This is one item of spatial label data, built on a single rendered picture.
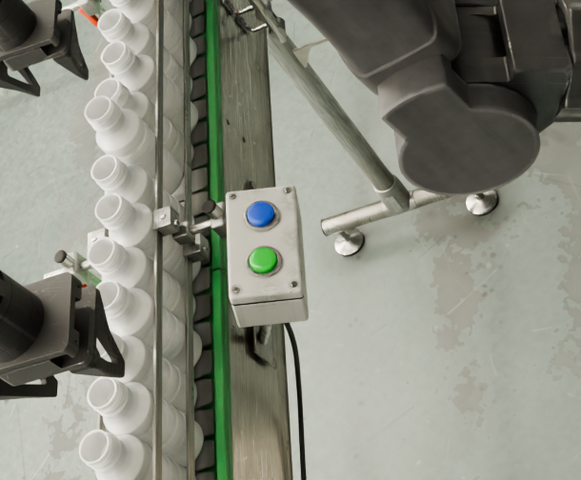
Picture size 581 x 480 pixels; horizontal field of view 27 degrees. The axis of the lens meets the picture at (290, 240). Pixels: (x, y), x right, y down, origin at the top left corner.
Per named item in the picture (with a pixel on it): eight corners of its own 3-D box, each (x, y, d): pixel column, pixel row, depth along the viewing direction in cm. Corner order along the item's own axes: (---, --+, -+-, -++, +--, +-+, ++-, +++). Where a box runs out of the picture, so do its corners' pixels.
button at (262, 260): (250, 253, 130) (248, 247, 129) (277, 250, 130) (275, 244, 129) (250, 277, 128) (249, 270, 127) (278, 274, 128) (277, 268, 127)
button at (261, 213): (248, 209, 133) (246, 201, 132) (274, 206, 133) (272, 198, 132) (249, 230, 132) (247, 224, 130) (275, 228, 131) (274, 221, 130)
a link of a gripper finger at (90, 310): (147, 403, 91) (75, 352, 83) (68, 424, 93) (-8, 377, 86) (148, 324, 94) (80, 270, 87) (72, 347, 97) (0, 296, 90)
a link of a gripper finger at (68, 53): (50, 66, 138) (4, 14, 130) (105, 47, 136) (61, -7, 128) (48, 111, 134) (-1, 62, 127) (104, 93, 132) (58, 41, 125)
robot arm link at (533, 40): (603, 70, 62) (583, -6, 65) (408, 70, 61) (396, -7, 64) (558, 176, 69) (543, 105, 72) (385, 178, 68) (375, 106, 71)
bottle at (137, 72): (204, 130, 158) (136, 57, 146) (166, 150, 160) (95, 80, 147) (197, 98, 162) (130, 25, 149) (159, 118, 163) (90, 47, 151)
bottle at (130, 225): (159, 295, 148) (82, 233, 136) (165, 252, 151) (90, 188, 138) (200, 289, 146) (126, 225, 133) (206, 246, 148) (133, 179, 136)
